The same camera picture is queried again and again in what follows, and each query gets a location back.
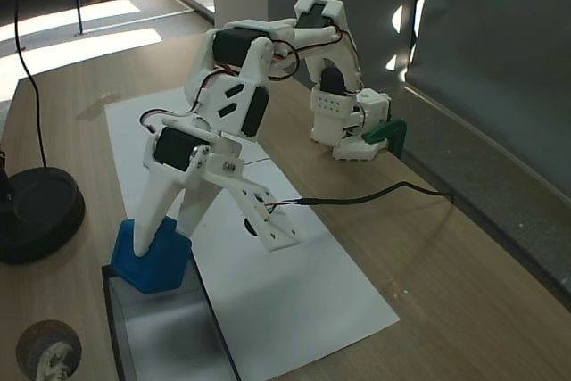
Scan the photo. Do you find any white wrist camera mount plate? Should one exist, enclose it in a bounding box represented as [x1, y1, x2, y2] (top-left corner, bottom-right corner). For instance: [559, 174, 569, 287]
[207, 153, 301, 253]

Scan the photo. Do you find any black camera cable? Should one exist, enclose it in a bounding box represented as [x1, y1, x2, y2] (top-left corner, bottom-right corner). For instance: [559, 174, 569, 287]
[266, 181, 456, 213]

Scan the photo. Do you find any green table clamp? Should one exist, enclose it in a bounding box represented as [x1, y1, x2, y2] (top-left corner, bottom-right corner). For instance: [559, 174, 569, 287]
[361, 118, 410, 158]

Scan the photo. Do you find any black round lamp base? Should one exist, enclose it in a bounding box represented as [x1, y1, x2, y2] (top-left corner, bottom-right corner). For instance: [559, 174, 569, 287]
[0, 151, 87, 265]

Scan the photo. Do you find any blue cube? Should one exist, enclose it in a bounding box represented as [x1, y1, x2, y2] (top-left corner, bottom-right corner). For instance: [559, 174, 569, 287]
[110, 215, 194, 295]

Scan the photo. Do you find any black lamp cable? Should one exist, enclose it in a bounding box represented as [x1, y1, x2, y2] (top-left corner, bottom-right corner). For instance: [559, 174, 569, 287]
[4, 0, 51, 171]

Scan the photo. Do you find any dark grey partition panel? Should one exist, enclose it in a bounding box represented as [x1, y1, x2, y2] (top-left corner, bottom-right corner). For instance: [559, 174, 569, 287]
[403, 0, 571, 203]

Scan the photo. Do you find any white paper sheet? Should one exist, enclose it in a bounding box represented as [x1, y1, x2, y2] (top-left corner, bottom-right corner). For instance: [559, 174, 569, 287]
[104, 86, 271, 185]
[120, 160, 401, 380]

